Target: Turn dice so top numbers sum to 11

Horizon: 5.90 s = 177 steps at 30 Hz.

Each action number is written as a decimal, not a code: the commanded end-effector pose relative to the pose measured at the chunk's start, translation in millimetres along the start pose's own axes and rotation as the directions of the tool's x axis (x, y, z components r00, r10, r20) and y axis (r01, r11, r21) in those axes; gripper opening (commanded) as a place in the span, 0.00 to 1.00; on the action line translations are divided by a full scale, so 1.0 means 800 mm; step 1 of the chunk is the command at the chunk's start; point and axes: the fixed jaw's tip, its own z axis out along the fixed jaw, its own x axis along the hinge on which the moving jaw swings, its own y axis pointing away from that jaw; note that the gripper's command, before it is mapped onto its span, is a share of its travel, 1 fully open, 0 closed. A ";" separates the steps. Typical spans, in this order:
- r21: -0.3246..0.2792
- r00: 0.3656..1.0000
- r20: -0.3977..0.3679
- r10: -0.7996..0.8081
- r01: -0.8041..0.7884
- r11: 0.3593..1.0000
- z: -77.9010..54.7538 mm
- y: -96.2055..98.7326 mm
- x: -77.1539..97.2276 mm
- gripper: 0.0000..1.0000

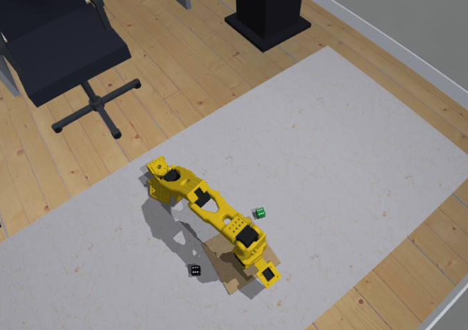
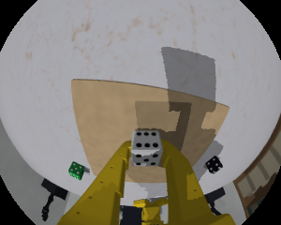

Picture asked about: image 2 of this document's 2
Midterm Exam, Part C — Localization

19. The green die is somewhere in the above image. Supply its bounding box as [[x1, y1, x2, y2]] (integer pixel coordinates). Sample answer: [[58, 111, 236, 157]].
[[68, 161, 84, 180]]

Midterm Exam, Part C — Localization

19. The tan mat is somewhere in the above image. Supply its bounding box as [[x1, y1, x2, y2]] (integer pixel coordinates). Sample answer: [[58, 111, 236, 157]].
[[71, 79, 229, 183]]

